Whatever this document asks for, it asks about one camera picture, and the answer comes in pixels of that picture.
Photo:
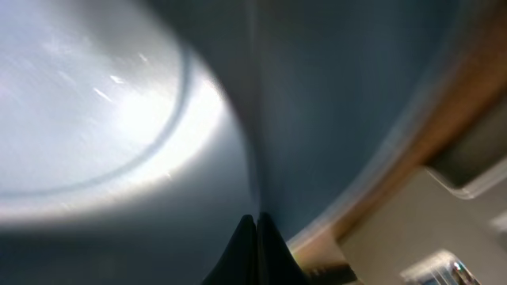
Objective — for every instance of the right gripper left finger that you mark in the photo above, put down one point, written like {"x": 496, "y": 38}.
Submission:
{"x": 238, "y": 263}

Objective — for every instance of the blue plate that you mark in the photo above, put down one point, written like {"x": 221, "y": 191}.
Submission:
{"x": 136, "y": 134}

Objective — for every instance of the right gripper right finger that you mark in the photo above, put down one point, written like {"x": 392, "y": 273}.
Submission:
{"x": 276, "y": 265}

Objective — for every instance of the grey dishwasher rack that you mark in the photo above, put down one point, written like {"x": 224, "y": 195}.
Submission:
{"x": 447, "y": 225}

